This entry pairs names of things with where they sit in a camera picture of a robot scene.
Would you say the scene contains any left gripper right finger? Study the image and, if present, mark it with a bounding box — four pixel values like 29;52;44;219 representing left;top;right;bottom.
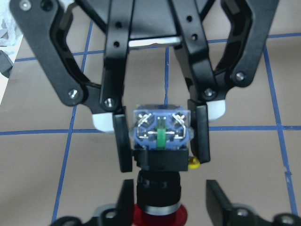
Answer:
206;179;301;226

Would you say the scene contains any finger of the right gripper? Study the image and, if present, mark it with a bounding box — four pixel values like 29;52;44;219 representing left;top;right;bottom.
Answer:
9;0;135;172

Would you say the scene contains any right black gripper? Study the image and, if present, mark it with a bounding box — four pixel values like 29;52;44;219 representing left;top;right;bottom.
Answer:
76;0;278;163

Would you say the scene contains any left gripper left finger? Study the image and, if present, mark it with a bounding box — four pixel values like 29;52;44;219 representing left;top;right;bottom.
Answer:
51;179;134;226

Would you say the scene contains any red emergency stop button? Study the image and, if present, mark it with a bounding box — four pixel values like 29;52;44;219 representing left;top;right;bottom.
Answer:
129;105;200;226

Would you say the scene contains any clear plastic bag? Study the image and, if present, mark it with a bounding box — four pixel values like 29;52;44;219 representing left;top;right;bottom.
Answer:
0;0;23;47

